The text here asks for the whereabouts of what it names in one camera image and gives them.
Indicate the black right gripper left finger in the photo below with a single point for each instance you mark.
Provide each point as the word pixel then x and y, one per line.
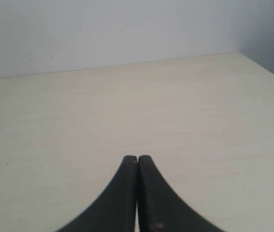
pixel 115 208

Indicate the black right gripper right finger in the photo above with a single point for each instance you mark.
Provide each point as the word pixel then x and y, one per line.
pixel 159 208

